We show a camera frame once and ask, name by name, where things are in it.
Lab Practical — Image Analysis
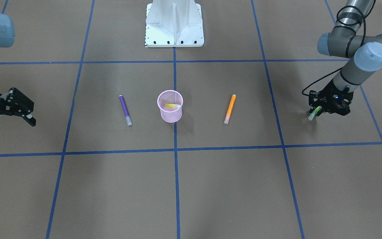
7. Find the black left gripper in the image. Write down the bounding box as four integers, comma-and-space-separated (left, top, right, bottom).
309, 80, 353, 117

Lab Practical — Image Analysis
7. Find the green highlighter pen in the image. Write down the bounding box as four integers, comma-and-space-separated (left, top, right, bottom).
308, 108, 316, 121

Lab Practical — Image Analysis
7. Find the yellow highlighter pen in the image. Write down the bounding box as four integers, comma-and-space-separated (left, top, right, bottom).
165, 103, 182, 110

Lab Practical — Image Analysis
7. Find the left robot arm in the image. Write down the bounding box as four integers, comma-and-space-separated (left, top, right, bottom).
307, 0, 382, 120

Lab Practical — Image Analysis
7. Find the orange highlighter pen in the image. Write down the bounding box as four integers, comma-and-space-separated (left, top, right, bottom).
224, 94, 236, 124

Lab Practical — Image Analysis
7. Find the purple highlighter pen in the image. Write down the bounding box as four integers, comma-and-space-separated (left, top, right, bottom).
119, 95, 133, 126

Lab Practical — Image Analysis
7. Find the pink mesh pen holder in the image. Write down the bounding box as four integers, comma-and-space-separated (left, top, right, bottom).
157, 90, 184, 123

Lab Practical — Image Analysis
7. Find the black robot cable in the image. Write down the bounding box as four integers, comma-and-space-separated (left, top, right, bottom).
301, 0, 375, 97

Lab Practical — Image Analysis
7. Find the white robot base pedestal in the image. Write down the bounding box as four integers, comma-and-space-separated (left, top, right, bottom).
145, 0, 205, 47

